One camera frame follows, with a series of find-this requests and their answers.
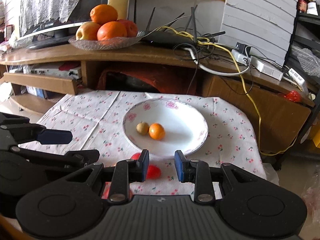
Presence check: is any glass fruit dish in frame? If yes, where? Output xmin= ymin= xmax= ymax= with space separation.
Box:
xmin=68 ymin=31 xmax=145 ymax=51

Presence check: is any white lace cover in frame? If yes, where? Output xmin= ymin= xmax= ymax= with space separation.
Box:
xmin=20 ymin=0 xmax=80 ymax=36

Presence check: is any yellow red apple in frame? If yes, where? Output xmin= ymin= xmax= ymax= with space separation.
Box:
xmin=75 ymin=22 xmax=101 ymax=41

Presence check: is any black metal shelf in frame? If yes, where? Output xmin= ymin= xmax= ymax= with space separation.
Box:
xmin=285 ymin=8 xmax=319 ymax=142

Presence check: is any small orange tangerine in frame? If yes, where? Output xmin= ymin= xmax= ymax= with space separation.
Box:
xmin=149 ymin=123 xmax=165 ymax=140

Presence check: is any white power strip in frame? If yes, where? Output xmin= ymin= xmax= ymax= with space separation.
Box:
xmin=232 ymin=49 xmax=250 ymax=66

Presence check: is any yellow box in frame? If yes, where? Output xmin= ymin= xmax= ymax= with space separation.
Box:
xmin=312 ymin=130 xmax=320 ymax=148

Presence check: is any small brown longan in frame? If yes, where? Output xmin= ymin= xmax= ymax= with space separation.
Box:
xmin=136 ymin=122 xmax=149 ymax=135

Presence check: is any thick white cable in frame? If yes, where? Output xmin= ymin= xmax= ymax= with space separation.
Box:
xmin=183 ymin=47 xmax=251 ymax=77

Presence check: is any white floral plate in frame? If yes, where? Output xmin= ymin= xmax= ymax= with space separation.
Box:
xmin=123 ymin=98 xmax=208 ymax=159

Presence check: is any red apple behind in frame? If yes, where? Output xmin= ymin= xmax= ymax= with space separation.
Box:
xmin=117 ymin=19 xmax=138 ymax=37

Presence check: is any large orange top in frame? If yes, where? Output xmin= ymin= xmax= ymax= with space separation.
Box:
xmin=90 ymin=4 xmax=118 ymax=25

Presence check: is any black television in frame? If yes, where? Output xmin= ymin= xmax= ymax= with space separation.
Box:
xmin=17 ymin=0 xmax=107 ymax=44

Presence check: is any cherry print tablecloth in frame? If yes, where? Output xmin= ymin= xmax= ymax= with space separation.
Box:
xmin=18 ymin=89 xmax=267 ymax=197

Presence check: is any yellow network cable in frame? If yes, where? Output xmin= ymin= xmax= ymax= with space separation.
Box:
xmin=147 ymin=0 xmax=299 ymax=157

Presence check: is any black wifi router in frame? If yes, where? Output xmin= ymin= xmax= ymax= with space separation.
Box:
xmin=137 ymin=6 xmax=226 ymax=48

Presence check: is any large orange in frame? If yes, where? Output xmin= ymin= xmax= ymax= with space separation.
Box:
xmin=90 ymin=4 xmax=118 ymax=25
xmin=97 ymin=21 xmax=127 ymax=41

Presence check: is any white modem box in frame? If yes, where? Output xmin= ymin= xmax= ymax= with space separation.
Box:
xmin=250 ymin=56 xmax=283 ymax=81

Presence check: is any small red ornament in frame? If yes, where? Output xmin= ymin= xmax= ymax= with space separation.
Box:
xmin=283 ymin=90 xmax=302 ymax=102

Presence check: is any wooden tv stand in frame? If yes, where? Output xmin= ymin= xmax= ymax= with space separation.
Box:
xmin=1 ymin=44 xmax=315 ymax=153

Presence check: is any large orange front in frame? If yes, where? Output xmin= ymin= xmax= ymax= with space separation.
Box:
xmin=97 ymin=21 xmax=127 ymax=41

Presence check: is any red cherry tomato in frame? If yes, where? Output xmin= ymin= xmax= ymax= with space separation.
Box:
xmin=131 ymin=153 xmax=140 ymax=160
xmin=146 ymin=165 xmax=162 ymax=180

